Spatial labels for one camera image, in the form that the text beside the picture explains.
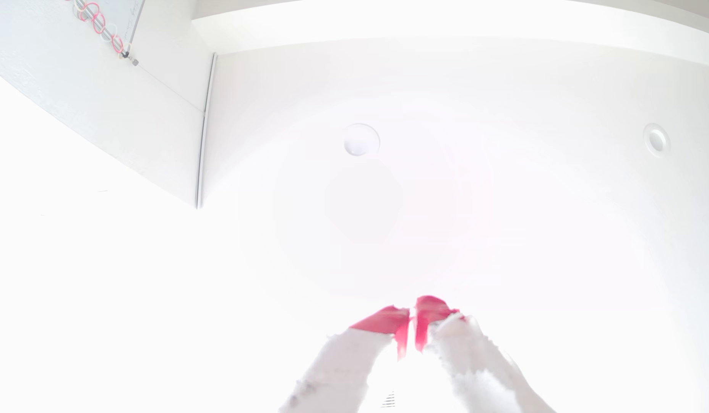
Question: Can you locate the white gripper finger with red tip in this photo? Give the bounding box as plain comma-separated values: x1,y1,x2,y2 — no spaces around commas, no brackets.
279,306,411,413
414,295,557,413

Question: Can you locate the round recessed ceiling light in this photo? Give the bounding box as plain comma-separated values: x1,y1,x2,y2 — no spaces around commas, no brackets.
343,123,381,157
643,123,671,158

